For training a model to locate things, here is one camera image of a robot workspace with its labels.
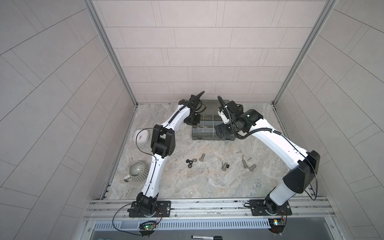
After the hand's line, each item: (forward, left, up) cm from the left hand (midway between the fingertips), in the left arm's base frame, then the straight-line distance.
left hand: (200, 120), depth 99 cm
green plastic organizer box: (-6, -4, -3) cm, 8 cm away
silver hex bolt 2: (-30, -14, -5) cm, 34 cm away
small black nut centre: (-29, -16, -5) cm, 33 cm away
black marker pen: (-60, -4, -4) cm, 61 cm away
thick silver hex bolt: (-30, -29, -4) cm, 42 cm away
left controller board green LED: (-57, +23, -2) cm, 62 cm away
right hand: (-16, -12, +13) cm, 24 cm away
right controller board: (-56, -36, -5) cm, 67 cm away
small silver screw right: (-23, -31, -6) cm, 39 cm away
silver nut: (-25, +3, -4) cm, 26 cm away
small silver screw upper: (-20, -24, -6) cm, 32 cm away
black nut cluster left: (-26, +6, -5) cm, 27 cm away
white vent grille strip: (-56, +30, -6) cm, 64 cm away
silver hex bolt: (-25, -1, -4) cm, 26 cm away
